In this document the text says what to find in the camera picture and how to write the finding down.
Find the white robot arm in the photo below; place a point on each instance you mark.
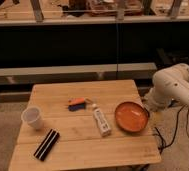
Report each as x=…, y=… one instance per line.
x=168, y=84

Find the wooden folding table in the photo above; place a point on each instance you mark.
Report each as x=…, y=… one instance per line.
x=80, y=145

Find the white bottle with label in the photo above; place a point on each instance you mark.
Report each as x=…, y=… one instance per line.
x=101, y=121

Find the black striped rectangular block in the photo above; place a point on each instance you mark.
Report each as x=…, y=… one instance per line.
x=46, y=145

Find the metal shelf rail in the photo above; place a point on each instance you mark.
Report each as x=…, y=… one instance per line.
x=30, y=75

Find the orange and blue toy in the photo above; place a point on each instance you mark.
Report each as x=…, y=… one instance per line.
x=78, y=103

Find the translucent white plastic cup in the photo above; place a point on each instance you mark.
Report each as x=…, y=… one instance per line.
x=32, y=117

